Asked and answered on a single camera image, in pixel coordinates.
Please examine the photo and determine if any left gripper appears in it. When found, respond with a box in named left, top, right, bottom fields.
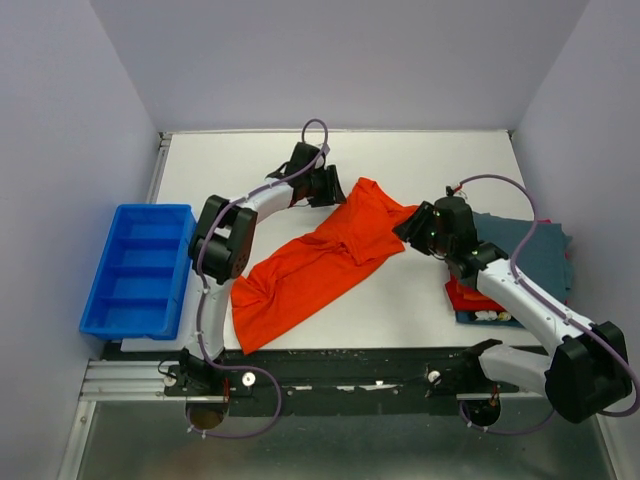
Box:
left=304, top=165, right=348, bottom=208

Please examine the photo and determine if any orange t shirt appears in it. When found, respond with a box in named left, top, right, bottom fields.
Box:
left=231, top=177, right=417, bottom=355

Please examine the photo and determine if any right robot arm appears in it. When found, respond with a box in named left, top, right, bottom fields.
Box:
left=394, top=196, right=639, bottom=423

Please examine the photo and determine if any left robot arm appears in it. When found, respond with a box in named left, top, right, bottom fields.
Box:
left=180, top=141, right=346, bottom=395

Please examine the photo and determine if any folded red t shirt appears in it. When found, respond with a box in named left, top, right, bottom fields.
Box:
left=445, top=275, right=505, bottom=312

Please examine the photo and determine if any folded teal t shirt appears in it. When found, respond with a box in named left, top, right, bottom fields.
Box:
left=474, top=213, right=573, bottom=303

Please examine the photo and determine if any blue plastic bin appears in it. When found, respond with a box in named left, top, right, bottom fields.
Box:
left=79, top=203, right=196, bottom=341

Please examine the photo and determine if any black mounting base rail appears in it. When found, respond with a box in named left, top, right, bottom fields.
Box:
left=164, top=347, right=516, bottom=417

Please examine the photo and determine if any aluminium frame rail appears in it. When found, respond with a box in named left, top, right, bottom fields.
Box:
left=54, top=131, right=174, bottom=480

